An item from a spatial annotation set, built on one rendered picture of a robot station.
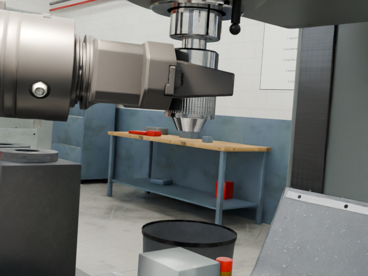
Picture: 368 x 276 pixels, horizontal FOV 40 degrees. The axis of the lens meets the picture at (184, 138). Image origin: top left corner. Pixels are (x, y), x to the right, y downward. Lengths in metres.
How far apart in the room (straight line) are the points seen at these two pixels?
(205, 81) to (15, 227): 0.39
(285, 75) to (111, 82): 5.34
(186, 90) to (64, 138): 7.77
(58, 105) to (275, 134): 5.36
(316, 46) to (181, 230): 2.02
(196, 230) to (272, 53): 3.47
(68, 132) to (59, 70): 7.68
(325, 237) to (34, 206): 0.42
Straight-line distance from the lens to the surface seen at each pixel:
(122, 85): 0.41
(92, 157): 7.80
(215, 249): 2.34
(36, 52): 0.40
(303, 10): 0.62
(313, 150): 0.82
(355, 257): 0.75
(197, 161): 6.61
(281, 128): 5.68
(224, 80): 0.44
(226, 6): 0.44
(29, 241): 0.74
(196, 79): 0.43
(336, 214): 0.79
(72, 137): 7.95
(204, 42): 0.46
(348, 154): 0.79
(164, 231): 2.71
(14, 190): 0.71
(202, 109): 0.44
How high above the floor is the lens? 1.21
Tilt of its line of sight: 3 degrees down
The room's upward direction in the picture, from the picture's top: 4 degrees clockwise
